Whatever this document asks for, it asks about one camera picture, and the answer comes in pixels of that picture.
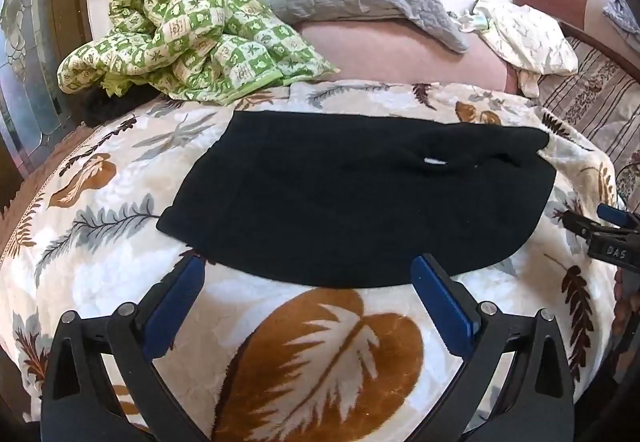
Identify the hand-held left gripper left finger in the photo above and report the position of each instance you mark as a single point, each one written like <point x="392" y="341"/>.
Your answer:
<point x="176" y="298"/>

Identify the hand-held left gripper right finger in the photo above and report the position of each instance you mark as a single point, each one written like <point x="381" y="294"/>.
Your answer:
<point x="442" y="304"/>

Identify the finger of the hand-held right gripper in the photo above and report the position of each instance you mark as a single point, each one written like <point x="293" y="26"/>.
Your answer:
<point x="612" y="214"/>
<point x="580" y="226"/>

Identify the black pants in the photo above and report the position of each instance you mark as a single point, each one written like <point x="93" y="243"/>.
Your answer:
<point x="350" y="202"/>

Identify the striped brown bed sheet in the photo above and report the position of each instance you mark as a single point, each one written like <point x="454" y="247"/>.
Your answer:
<point x="595" y="92"/>

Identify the leaf print blanket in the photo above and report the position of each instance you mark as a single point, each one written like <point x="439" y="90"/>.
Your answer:
<point x="320" y="352"/>

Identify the cream printed pillow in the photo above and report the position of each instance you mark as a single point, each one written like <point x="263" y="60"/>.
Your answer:
<point x="530" y="42"/>

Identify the grey patterned cloth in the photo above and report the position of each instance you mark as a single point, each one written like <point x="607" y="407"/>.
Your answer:
<point x="622" y="14"/>

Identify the dark cloth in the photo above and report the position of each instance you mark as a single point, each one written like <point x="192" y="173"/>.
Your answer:
<point x="100" y="107"/>

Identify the light green cloth scrap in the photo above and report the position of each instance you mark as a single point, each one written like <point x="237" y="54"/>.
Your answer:
<point x="475" y="19"/>

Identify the pink bed sheet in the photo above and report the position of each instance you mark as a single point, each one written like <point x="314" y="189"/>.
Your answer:
<point x="390" y="57"/>

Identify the green checkered quilt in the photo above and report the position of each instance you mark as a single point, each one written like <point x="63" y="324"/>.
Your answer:
<point x="200" y="22"/>

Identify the patterned glass door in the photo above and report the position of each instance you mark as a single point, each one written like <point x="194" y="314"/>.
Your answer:
<point x="35" y="47"/>

